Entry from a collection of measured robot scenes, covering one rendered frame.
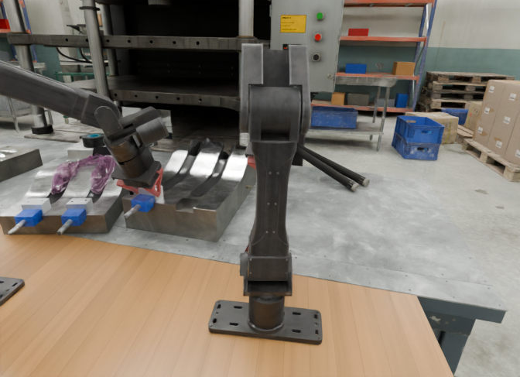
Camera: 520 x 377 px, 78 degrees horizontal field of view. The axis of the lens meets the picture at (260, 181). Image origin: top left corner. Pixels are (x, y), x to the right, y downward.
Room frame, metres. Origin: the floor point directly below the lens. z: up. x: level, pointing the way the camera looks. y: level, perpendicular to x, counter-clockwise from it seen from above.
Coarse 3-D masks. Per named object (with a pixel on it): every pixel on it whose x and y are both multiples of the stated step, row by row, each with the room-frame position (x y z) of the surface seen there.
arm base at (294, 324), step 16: (224, 304) 0.47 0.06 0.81; (240, 304) 0.47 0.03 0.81; (256, 304) 0.42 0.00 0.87; (272, 304) 0.41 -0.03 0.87; (224, 320) 0.43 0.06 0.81; (240, 320) 0.43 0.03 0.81; (256, 320) 0.41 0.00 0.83; (272, 320) 0.41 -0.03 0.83; (288, 320) 0.44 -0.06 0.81; (304, 320) 0.44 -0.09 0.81; (320, 320) 0.44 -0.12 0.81; (256, 336) 0.41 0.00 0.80; (272, 336) 0.40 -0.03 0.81; (288, 336) 0.40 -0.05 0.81; (304, 336) 0.40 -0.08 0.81; (320, 336) 0.41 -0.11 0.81
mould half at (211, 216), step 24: (168, 168) 0.97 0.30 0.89; (192, 168) 0.96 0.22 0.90; (240, 168) 0.95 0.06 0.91; (168, 192) 0.79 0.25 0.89; (216, 192) 0.81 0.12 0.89; (240, 192) 0.89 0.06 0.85; (144, 216) 0.74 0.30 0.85; (168, 216) 0.72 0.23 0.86; (192, 216) 0.71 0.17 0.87; (216, 216) 0.69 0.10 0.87; (216, 240) 0.69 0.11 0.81
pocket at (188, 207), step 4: (180, 200) 0.75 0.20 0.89; (184, 200) 0.76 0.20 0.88; (188, 200) 0.76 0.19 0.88; (192, 200) 0.76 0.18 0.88; (196, 200) 0.75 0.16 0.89; (200, 200) 0.75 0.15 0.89; (176, 204) 0.72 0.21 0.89; (180, 204) 0.75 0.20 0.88; (184, 204) 0.76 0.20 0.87; (188, 204) 0.76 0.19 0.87; (192, 204) 0.76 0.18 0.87; (196, 204) 0.75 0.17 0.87; (176, 208) 0.72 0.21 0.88; (180, 208) 0.75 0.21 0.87; (184, 208) 0.75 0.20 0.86; (188, 208) 0.75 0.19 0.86; (192, 208) 0.75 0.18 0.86; (188, 212) 0.71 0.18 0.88; (192, 212) 0.71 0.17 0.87
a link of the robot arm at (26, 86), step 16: (0, 64) 0.56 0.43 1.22; (0, 80) 0.56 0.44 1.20; (16, 80) 0.57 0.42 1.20; (32, 80) 0.58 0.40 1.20; (48, 80) 0.60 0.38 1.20; (16, 96) 0.57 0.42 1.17; (32, 96) 0.58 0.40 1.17; (48, 96) 0.59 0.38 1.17; (64, 96) 0.60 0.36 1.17; (80, 96) 0.61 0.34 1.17; (96, 96) 0.63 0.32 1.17; (64, 112) 0.60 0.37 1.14; (80, 112) 0.61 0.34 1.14
